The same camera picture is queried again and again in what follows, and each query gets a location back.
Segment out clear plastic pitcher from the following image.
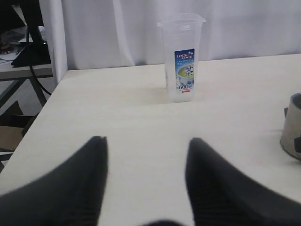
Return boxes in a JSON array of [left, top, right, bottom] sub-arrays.
[[157, 13, 206, 102]]

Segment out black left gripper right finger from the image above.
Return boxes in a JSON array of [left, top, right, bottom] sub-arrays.
[[185, 138, 301, 226]]

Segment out white backdrop curtain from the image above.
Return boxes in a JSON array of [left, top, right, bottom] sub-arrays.
[[40, 0, 301, 72]]

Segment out stainless steel cup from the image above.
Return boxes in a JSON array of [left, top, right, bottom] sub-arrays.
[[280, 93, 301, 160]]

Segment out brown cardboard box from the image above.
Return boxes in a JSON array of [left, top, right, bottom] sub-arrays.
[[0, 114, 36, 152]]

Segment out black monitor stand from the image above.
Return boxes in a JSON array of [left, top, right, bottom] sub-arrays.
[[0, 0, 50, 67]]

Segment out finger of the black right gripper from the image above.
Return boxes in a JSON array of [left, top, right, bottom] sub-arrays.
[[283, 107, 301, 156]]

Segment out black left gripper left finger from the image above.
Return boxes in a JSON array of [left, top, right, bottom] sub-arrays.
[[0, 137, 109, 226]]

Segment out grey side desk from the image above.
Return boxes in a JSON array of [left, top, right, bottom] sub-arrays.
[[0, 25, 57, 118]]

